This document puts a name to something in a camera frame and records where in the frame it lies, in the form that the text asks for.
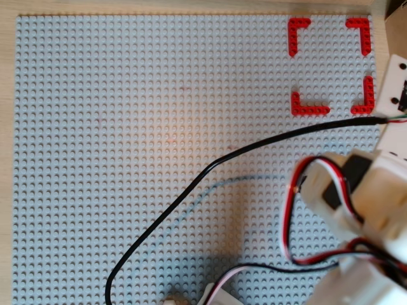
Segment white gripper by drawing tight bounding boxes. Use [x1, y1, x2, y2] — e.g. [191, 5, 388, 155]
[376, 122, 407, 161]

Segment grey Lego baseplate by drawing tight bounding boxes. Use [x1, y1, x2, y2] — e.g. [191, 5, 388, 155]
[11, 14, 392, 305]

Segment red L-shaped Lego bracket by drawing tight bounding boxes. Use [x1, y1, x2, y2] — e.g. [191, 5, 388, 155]
[350, 76, 375, 115]
[291, 91, 331, 116]
[345, 17, 372, 57]
[287, 17, 312, 57]

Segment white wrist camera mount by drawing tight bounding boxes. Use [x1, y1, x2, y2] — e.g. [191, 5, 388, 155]
[375, 54, 407, 112]

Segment red white black servo wire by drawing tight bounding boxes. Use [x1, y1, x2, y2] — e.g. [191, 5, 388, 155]
[317, 158, 365, 223]
[206, 263, 343, 302]
[281, 156, 366, 266]

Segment cardboard box back wall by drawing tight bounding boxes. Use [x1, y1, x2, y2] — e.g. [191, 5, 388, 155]
[383, 15, 407, 64]

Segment black camera cable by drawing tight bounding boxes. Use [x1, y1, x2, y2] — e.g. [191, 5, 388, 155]
[104, 114, 407, 305]

